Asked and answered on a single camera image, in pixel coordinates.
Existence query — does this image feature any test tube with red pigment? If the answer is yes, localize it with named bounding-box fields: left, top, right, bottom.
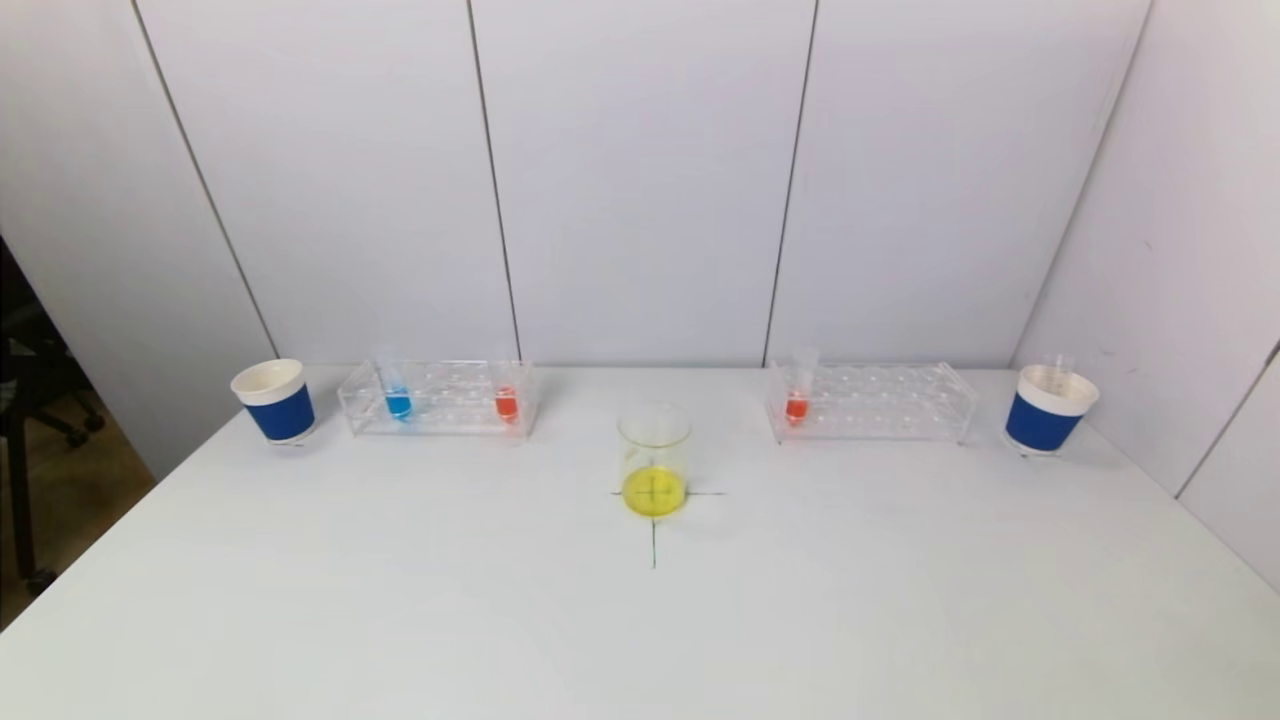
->
left=490, top=349, right=522, bottom=424
left=785, top=346, right=823, bottom=426

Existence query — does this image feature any clear glass beaker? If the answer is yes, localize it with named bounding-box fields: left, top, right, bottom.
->
left=617, top=402, right=694, bottom=519

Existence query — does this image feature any black metal stand leg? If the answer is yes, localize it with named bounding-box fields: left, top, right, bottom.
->
left=0, top=345, right=58, bottom=593

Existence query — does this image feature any test tube with blue pigment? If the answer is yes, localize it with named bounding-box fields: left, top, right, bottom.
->
left=373, top=346, right=414, bottom=422

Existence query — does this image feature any blue white paper cup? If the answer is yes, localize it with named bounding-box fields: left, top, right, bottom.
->
left=230, top=359, right=317, bottom=446
left=1004, top=364, right=1101, bottom=457

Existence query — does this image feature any clear acrylic test tube rack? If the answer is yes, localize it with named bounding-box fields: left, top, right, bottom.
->
left=766, top=361, right=980, bottom=444
left=337, top=359, right=539, bottom=438

